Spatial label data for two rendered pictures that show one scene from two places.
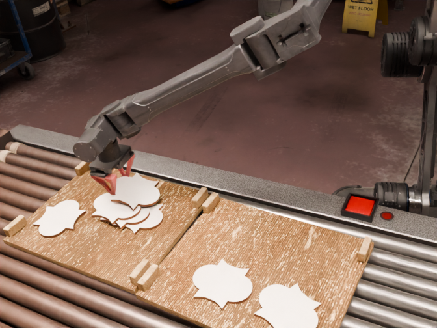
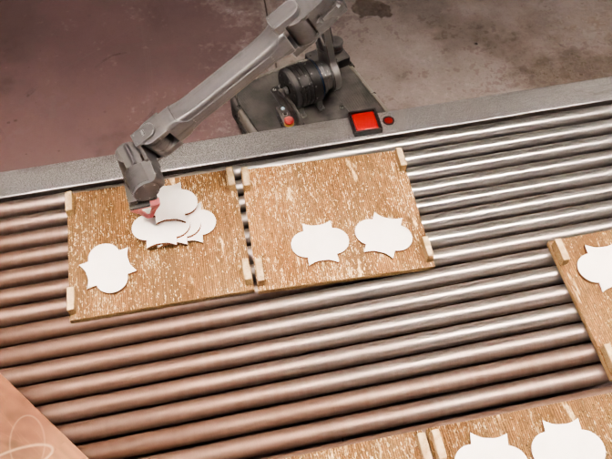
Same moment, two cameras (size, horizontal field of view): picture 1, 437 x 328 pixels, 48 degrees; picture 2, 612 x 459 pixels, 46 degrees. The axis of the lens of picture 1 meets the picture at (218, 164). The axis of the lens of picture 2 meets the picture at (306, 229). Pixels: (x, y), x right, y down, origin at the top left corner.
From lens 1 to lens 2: 0.91 m
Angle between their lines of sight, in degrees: 36
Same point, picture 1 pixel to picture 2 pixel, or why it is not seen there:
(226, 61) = (271, 51)
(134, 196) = (175, 209)
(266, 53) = (307, 33)
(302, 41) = (336, 12)
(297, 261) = (359, 195)
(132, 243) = (208, 252)
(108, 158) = not seen: hidden behind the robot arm
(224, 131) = (15, 61)
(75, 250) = (161, 288)
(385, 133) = not seen: outside the picture
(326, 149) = (167, 38)
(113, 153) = not seen: hidden behind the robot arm
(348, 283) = (406, 192)
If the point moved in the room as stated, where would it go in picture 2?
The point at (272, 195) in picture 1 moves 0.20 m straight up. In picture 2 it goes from (284, 144) to (282, 89)
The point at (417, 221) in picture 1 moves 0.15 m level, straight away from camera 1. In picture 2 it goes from (413, 115) to (395, 76)
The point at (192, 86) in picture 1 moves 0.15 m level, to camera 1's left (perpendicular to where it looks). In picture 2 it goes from (239, 85) to (181, 122)
